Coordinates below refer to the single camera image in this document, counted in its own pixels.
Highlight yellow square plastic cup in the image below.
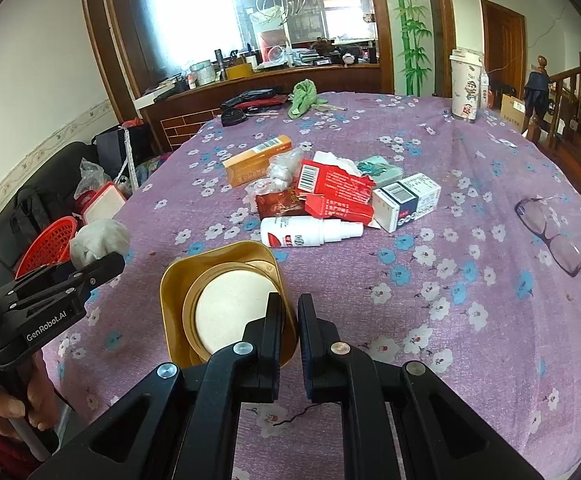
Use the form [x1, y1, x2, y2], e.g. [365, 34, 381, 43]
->
[159, 240, 286, 368]

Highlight white tissue ball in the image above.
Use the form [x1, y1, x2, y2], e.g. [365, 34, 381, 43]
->
[69, 219, 131, 270]

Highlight white spray bottle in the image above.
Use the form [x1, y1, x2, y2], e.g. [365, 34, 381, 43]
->
[260, 216, 364, 248]

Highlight white blue medicine box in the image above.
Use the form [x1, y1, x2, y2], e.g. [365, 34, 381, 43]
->
[371, 174, 441, 233]

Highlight red torn paper package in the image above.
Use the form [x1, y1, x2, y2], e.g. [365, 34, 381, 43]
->
[296, 159, 375, 226]

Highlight dark red snack wrapper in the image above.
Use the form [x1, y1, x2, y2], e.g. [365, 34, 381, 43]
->
[255, 188, 307, 220]

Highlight teal tissue packet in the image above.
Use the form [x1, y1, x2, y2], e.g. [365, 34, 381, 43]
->
[355, 155, 403, 188]

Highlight clear plastic bag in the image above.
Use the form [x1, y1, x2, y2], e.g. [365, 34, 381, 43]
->
[245, 148, 303, 204]

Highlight orange medicine box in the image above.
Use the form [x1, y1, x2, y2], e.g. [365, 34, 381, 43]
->
[223, 134, 291, 188]

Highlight left hand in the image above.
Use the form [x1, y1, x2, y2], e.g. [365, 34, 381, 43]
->
[0, 352, 59, 440]

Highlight red plastic basket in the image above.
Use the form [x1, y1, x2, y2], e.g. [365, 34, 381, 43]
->
[15, 216, 78, 278]

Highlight red lidded white box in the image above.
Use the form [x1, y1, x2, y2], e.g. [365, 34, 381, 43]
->
[74, 182, 127, 224]

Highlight purple floral tablecloth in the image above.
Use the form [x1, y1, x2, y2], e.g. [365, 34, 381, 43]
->
[43, 93, 581, 479]

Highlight eyeglasses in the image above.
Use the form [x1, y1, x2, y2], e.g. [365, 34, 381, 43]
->
[514, 197, 581, 278]

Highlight wooden counter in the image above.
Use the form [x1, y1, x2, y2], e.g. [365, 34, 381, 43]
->
[140, 62, 387, 154]

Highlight green crumpled cloth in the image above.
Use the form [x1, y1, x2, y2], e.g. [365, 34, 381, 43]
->
[288, 79, 328, 119]

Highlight black red tool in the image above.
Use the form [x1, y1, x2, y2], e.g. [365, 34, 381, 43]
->
[220, 87, 288, 127]

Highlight white paper coffee cup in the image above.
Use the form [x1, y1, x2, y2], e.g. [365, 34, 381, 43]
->
[450, 48, 487, 122]

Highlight black bag with rope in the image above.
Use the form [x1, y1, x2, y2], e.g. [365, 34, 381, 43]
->
[92, 125, 157, 185]

